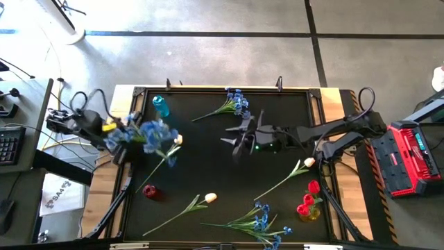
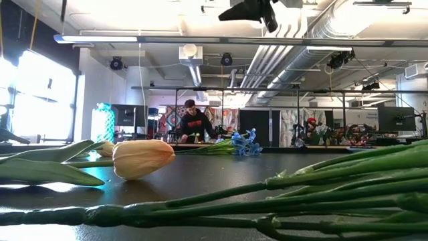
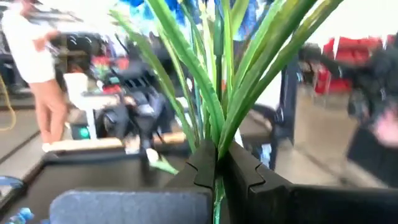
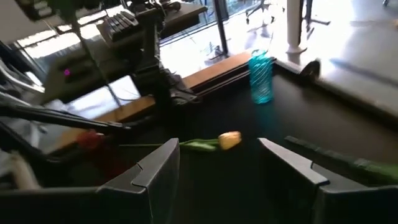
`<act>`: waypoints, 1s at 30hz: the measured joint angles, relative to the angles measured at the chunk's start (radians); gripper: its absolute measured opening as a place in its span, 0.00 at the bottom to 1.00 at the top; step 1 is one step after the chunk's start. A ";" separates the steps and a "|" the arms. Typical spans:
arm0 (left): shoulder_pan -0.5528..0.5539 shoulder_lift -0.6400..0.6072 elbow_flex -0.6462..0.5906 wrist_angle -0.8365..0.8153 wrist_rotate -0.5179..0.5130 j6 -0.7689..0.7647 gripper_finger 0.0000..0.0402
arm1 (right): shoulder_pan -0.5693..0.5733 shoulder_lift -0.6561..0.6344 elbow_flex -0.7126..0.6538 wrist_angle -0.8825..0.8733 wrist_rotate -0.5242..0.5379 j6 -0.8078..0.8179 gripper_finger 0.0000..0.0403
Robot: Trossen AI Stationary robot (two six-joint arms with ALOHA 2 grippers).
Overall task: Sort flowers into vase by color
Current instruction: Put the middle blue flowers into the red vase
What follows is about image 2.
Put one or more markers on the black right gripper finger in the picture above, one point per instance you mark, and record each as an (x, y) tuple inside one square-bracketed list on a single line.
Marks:
[(244, 11), (271, 18)]

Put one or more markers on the black tabletop robot arm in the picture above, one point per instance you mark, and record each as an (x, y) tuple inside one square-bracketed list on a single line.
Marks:
[(297, 135), (222, 131)]

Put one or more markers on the teal glass vase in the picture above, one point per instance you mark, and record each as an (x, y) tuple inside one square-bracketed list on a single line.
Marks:
[(103, 124)]

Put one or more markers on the black ceiling speaker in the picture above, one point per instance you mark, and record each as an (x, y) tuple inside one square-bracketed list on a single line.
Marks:
[(116, 63), (226, 59)]

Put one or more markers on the black ceiling spotlight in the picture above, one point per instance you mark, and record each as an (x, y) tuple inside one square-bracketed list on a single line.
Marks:
[(339, 59)]

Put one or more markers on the white patterned curtain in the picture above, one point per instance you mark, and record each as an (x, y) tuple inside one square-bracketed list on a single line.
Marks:
[(291, 124)]

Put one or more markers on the floral curtain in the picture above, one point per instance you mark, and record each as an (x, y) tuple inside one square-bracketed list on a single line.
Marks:
[(229, 118)]

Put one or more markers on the person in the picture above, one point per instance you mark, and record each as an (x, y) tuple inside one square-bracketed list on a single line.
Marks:
[(195, 124), (311, 121)]

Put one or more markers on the colourful patchwork quilt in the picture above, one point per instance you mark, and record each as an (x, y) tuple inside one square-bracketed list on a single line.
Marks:
[(172, 117)]

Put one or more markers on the white air conditioner unit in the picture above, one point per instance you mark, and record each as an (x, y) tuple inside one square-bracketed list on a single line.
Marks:
[(414, 70)]

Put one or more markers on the black computer monitor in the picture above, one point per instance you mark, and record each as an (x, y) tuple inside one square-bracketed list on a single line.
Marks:
[(396, 118), (128, 115)]

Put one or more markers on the black table mat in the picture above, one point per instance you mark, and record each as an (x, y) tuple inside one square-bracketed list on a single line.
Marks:
[(207, 174)]

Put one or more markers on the silver ventilation duct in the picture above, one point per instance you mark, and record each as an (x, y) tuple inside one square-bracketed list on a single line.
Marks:
[(301, 63)]

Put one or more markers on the black metal rack frame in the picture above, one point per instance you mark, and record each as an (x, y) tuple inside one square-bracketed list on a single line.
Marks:
[(254, 89)]

